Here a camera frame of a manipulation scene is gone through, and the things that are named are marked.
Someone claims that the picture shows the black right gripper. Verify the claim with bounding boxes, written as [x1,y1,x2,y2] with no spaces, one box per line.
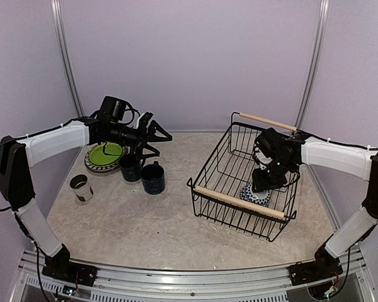
[253,156,295,191]

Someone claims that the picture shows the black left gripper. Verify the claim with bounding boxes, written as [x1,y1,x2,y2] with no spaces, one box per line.
[109,120,173,160]

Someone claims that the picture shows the blue white patterned bowl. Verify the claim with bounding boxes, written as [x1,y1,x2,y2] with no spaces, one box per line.
[239,183,272,207]

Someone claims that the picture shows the dark green mug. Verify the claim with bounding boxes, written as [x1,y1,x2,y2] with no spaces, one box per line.
[119,154,142,182]

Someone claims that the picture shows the dark blue mug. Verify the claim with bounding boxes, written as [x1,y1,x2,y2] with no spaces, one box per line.
[140,161,165,195]

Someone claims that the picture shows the black white striped plate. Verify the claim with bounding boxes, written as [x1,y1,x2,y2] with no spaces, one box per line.
[84,161,118,174]

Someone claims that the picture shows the yellow woven pattern plate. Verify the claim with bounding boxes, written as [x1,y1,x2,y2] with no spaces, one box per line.
[84,141,129,171]

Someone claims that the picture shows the green leaf shaped plate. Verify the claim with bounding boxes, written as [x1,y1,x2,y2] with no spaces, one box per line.
[88,143,125,166]

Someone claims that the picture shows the white cup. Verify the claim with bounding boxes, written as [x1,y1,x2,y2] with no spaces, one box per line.
[69,174,93,203]

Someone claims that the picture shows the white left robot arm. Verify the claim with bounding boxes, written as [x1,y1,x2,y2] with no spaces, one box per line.
[0,112,173,280]

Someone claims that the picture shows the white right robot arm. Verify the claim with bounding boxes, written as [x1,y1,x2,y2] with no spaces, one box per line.
[252,128,378,279]

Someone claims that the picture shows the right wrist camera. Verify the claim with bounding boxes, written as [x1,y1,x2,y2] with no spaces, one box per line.
[253,128,287,166]

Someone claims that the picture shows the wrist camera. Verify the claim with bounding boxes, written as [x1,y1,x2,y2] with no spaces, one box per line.
[97,96,129,122]
[253,128,287,166]

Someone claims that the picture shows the wooden rack handle near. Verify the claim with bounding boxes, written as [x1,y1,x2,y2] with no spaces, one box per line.
[194,186,285,220]

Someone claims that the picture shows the wooden rack handle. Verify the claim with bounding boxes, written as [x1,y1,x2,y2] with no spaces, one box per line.
[239,112,297,132]
[194,186,285,220]

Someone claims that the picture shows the black wire dish rack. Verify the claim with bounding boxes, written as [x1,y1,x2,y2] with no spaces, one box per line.
[187,112,301,242]

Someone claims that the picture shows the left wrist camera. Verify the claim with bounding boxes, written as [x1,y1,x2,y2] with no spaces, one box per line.
[97,96,129,122]

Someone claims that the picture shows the wooden rack handle far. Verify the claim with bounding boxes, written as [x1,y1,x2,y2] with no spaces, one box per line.
[239,112,297,132]

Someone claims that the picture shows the aluminium front rail frame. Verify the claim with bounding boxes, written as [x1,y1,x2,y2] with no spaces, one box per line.
[6,248,377,302]

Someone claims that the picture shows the left aluminium corner post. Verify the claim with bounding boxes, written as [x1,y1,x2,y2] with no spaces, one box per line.
[50,0,84,117]

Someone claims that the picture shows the aluminium corner post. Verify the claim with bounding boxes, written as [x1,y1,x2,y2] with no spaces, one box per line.
[295,0,329,128]
[50,0,84,117]

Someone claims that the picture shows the right aluminium corner post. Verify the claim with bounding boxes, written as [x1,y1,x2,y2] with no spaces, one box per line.
[295,0,329,128]

